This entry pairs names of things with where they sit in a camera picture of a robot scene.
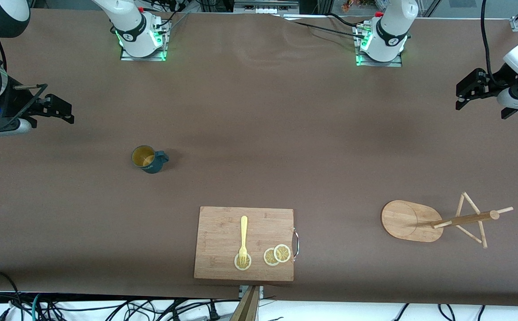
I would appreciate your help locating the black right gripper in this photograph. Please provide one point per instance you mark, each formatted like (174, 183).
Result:
(14, 99)

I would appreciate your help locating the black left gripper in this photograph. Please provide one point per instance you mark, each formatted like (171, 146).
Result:
(495, 86)

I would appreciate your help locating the dark teal mug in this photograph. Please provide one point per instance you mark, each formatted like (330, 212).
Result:
(151, 167)

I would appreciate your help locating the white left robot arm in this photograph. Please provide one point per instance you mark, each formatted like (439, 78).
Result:
(390, 40)

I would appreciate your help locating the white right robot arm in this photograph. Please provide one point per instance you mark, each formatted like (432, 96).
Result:
(129, 26)

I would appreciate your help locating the wooden cup rack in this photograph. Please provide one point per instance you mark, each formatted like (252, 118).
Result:
(406, 220)

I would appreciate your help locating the brown table cover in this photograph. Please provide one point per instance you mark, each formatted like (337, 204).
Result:
(107, 214)

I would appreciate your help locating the bamboo cutting board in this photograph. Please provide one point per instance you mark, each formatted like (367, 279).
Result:
(218, 236)

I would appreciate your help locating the yellow plastic fork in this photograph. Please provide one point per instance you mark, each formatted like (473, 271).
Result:
(243, 232)

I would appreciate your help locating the grey power strip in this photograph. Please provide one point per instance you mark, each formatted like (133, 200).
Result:
(265, 6)

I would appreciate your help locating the lemon slice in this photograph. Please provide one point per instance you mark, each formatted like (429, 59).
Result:
(268, 258)
(282, 253)
(237, 265)

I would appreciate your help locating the wooden beam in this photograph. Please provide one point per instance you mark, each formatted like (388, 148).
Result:
(246, 310)

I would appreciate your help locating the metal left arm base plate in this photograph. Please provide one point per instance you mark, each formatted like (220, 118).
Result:
(397, 63)

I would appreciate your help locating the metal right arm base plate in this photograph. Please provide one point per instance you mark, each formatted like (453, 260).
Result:
(127, 57)

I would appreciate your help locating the metal bracket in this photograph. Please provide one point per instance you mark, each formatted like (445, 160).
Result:
(261, 292)

